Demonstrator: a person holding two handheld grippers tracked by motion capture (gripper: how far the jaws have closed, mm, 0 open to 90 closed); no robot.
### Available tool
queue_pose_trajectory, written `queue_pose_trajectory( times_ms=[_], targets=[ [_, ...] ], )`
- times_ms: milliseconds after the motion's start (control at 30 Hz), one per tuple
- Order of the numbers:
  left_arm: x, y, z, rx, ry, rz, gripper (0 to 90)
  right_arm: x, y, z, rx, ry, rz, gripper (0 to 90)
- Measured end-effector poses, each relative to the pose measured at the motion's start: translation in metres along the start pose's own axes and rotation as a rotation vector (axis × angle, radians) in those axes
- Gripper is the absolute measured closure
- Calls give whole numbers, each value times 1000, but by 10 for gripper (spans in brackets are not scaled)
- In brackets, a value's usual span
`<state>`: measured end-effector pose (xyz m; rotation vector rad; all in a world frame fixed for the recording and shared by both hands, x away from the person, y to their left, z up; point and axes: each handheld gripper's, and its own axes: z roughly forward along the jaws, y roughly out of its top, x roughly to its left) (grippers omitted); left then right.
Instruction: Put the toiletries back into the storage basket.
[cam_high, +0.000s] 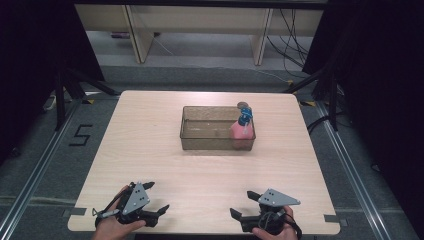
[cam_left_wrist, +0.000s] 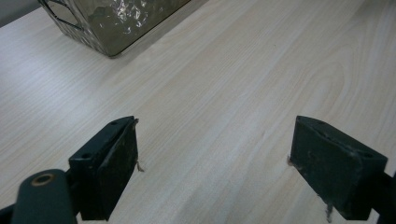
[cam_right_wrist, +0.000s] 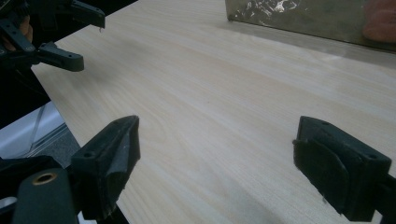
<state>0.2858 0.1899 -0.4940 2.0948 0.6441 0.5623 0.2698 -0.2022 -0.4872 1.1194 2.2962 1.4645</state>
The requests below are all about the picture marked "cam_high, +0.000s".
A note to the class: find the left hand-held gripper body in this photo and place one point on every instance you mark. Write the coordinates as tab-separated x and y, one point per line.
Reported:
135	201

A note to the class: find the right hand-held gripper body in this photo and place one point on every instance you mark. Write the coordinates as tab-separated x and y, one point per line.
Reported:
271	208

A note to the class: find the pink bottle with blue cap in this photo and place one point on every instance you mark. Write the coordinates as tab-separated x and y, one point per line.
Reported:
242	128

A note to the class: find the clear brown plastic container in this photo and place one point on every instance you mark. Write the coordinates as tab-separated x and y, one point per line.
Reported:
206	133

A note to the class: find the person's right hand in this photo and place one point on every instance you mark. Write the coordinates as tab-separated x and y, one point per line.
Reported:
281	233

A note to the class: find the person's left hand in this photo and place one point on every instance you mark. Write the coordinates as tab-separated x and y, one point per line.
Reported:
111	228

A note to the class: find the black metal stand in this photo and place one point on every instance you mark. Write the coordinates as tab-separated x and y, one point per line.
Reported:
328	90
66	90

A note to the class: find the dark curtain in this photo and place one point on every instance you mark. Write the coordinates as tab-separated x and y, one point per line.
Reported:
376	83
36	60

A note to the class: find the beige wooden shelf unit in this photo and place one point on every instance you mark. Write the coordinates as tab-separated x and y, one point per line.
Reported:
200	23

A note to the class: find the metal floor rail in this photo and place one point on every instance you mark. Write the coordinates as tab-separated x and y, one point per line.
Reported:
36	173
353	173

